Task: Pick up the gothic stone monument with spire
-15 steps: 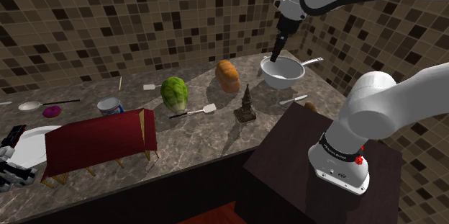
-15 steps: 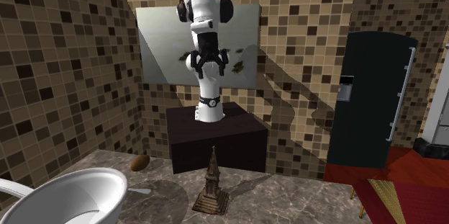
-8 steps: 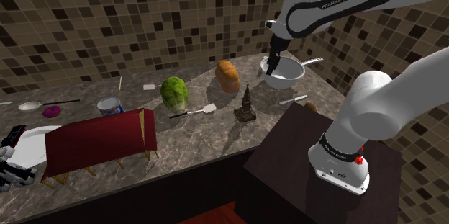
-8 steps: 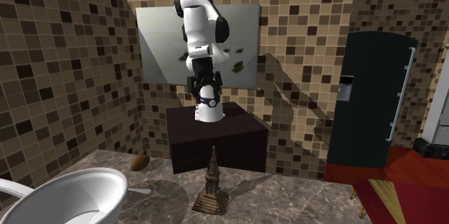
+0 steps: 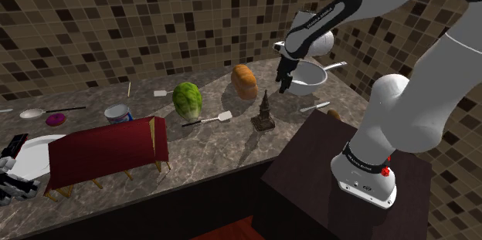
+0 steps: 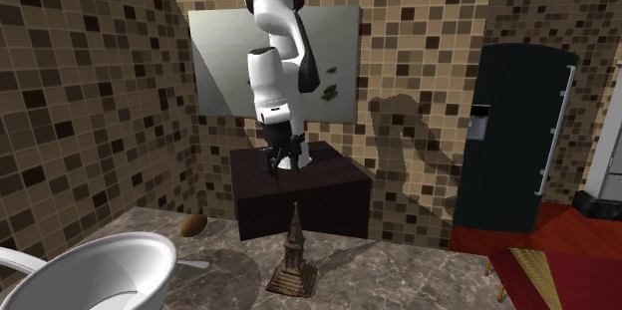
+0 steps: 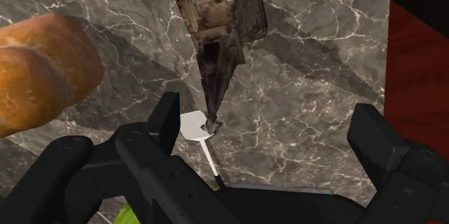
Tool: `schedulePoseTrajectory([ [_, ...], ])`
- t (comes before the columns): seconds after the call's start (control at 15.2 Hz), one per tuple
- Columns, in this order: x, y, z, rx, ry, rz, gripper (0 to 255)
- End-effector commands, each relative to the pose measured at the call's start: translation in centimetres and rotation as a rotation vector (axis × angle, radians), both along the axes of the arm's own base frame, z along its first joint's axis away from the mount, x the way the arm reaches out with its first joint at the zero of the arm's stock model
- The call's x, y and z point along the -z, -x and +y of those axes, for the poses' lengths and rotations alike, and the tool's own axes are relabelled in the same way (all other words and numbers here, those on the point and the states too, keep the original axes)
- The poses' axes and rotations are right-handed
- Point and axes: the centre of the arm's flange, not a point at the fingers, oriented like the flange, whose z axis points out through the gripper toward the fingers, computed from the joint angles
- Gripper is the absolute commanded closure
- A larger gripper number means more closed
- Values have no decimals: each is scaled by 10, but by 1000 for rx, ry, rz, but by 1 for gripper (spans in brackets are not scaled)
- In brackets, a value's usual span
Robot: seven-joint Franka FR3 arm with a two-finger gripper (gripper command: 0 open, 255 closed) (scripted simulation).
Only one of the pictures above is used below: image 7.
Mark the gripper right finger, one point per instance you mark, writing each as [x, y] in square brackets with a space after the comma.
[393, 167]

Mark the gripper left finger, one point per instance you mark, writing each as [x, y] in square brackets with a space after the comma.
[140, 167]

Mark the green round object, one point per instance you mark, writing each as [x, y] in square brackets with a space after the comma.
[126, 215]

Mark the golden brown bread loaf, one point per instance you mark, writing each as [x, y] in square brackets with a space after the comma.
[42, 72]

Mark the brown pointed tower figure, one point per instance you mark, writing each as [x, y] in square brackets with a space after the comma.
[219, 30]

